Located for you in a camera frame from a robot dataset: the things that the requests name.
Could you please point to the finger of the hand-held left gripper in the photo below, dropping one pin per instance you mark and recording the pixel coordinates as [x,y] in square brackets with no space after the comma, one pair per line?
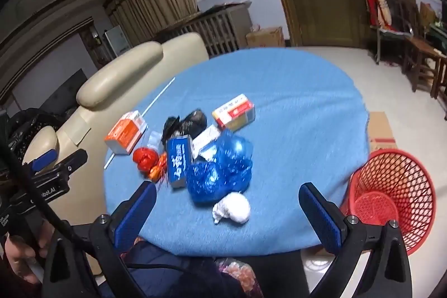
[70,163]
[43,160]

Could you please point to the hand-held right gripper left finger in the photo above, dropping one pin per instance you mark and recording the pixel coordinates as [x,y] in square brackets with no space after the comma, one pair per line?
[139,210]

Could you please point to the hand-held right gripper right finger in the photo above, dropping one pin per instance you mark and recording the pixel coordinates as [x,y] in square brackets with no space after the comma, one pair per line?
[321,217]

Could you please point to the orange white box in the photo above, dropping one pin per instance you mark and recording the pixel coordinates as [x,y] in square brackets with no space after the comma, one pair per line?
[122,134]

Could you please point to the blue foil snack packet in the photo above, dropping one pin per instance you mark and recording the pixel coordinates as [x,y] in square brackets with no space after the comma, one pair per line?
[178,162]

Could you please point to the red mesh wastebasket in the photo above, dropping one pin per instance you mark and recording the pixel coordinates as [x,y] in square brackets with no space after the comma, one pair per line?
[394,179]

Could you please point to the blue plastic bag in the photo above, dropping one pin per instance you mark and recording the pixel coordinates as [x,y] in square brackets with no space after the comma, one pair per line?
[220,172]

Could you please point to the white plastic bundle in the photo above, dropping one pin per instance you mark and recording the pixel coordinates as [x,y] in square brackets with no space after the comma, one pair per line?
[232,208]

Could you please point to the silver blue foil packet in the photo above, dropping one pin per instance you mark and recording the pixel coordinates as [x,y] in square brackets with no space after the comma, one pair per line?
[206,140]

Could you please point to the black plastic bag bundle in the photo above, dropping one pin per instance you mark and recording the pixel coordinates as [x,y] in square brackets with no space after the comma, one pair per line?
[195,121]

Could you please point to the red yellow white box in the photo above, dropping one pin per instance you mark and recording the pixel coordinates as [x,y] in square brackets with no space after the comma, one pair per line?
[234,111]

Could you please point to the person's left hand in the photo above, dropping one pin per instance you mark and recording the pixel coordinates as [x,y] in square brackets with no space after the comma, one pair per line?
[21,263]

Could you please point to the black shiny bag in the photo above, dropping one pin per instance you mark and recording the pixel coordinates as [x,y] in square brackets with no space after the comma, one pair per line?
[31,123]

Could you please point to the orange wrapper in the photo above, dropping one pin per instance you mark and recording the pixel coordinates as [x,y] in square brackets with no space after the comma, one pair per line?
[158,168]

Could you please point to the red plastic bundle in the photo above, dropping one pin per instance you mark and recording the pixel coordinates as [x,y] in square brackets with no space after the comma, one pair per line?
[145,160]

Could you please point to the small clear plastic bag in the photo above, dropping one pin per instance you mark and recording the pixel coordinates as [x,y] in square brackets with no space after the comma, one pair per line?
[154,139]

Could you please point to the beige leather sofa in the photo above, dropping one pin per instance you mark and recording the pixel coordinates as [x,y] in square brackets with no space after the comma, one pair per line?
[104,85]

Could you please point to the loose black plastic bag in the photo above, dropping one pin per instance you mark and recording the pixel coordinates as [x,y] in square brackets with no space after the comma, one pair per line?
[171,127]

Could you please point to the cardboard box with red stripes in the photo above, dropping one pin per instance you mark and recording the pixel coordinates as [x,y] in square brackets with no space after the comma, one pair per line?
[380,130]

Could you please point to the thin white stick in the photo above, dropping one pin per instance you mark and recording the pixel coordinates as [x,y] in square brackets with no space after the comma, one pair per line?
[159,97]

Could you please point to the blue towel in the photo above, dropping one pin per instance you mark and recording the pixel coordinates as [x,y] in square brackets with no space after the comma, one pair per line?
[279,92]

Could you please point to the white appliance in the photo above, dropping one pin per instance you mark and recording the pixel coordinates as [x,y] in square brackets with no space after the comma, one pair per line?
[117,39]

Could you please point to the small brown cardboard box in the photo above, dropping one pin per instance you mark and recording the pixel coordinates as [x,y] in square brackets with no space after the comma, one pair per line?
[265,38]

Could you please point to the dark wooden stool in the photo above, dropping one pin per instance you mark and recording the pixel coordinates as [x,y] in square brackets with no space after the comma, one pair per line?
[424,53]

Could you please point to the wooden crib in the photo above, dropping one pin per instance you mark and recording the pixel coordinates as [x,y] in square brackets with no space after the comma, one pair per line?
[220,29]

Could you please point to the red striped cloth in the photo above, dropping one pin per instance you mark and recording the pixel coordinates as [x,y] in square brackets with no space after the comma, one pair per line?
[377,8]

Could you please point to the metal frame chair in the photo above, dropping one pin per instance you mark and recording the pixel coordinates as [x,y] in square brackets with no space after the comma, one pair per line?
[387,36]

